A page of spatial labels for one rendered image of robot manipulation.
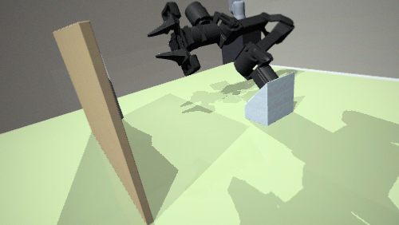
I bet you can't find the tan wooden board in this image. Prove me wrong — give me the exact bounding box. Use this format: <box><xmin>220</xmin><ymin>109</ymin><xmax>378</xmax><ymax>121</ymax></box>
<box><xmin>53</xmin><ymin>21</ymin><xmax>154</xmax><ymax>225</ymax></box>

